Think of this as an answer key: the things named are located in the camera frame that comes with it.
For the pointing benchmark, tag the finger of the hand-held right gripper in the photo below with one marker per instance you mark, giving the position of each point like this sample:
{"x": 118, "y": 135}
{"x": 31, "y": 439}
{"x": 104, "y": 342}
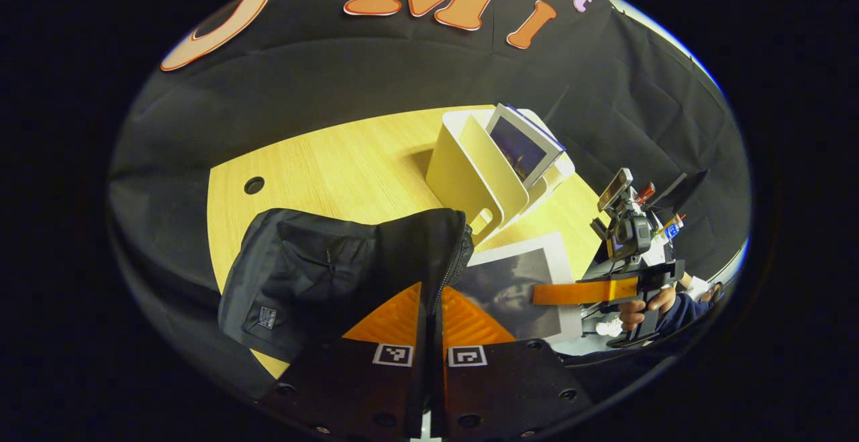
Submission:
{"x": 584, "y": 291}

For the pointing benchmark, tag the white book with grey cover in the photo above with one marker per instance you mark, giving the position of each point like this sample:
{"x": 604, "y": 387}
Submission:
{"x": 510, "y": 281}

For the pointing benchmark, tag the small red object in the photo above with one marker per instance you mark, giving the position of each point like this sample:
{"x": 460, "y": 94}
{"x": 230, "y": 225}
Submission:
{"x": 645, "y": 192}

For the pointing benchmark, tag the white bookshelf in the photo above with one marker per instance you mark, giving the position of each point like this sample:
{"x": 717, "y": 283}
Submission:
{"x": 463, "y": 174}

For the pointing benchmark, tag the black schoolbag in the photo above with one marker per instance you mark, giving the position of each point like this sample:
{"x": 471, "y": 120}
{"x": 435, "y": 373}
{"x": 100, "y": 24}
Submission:
{"x": 315, "y": 274}

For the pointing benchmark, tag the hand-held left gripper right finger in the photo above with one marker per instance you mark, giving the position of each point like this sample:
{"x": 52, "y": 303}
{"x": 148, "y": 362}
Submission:
{"x": 503, "y": 388}

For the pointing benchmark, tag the white book with blue cover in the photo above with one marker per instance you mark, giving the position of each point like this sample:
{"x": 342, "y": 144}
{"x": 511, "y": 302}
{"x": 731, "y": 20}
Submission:
{"x": 520, "y": 150}

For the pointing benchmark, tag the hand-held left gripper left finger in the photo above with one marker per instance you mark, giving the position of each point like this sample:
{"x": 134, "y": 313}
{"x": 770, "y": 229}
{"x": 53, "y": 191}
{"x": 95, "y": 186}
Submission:
{"x": 356, "y": 395}

